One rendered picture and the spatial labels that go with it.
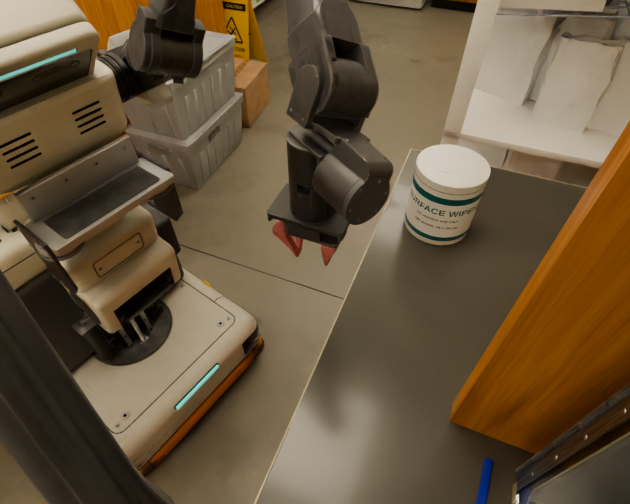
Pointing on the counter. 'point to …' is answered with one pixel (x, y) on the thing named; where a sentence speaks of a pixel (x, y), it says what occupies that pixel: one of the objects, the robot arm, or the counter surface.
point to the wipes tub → (445, 193)
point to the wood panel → (575, 311)
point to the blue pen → (484, 481)
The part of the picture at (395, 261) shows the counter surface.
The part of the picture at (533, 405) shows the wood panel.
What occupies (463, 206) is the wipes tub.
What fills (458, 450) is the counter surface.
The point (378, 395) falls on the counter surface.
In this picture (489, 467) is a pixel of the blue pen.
